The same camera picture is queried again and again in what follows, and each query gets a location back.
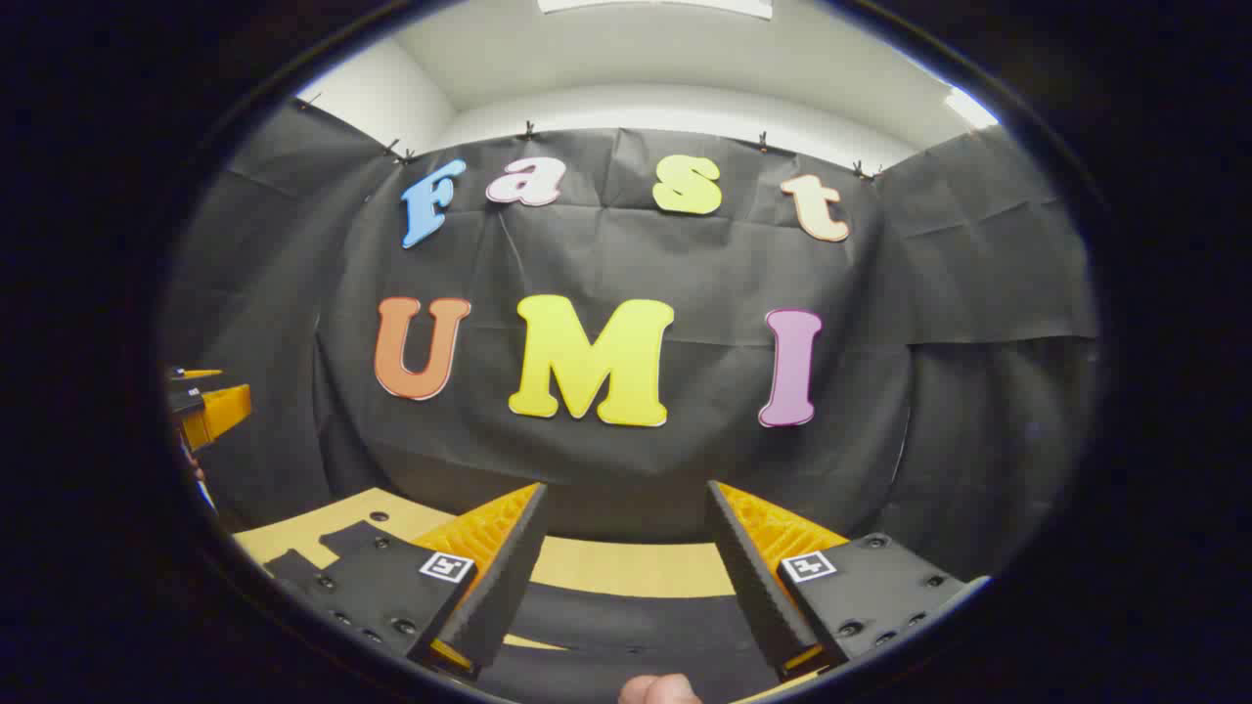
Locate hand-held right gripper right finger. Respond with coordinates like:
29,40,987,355
706,479,989,682

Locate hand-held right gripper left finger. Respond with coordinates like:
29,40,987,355
264,481,549,681

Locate black jeans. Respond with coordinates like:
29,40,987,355
469,585,783,701

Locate black backdrop cloth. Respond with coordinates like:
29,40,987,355
161,98,1101,588

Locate small bright ceiling light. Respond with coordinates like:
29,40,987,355
944,86,1001,130

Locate rectangular ceiling light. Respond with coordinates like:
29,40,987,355
538,0,774,21

